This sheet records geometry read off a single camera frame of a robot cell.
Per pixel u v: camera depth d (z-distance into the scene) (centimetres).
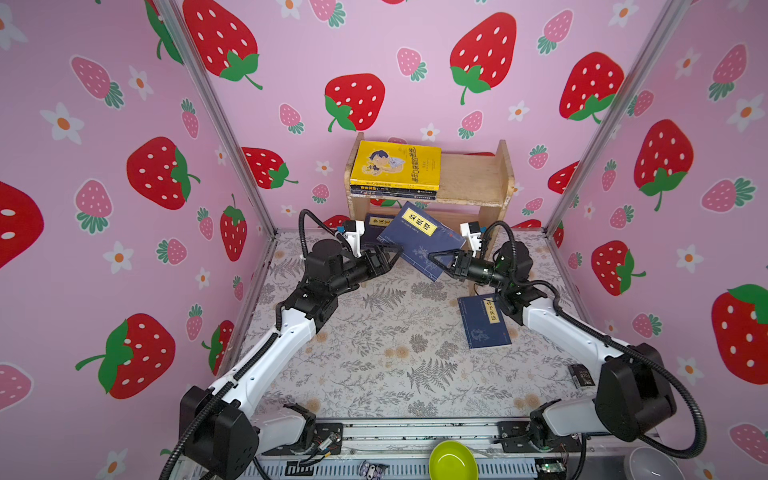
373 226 90
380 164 71
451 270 68
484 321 95
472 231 70
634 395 42
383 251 64
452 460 71
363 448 73
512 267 58
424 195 68
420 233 73
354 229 66
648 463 67
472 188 73
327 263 54
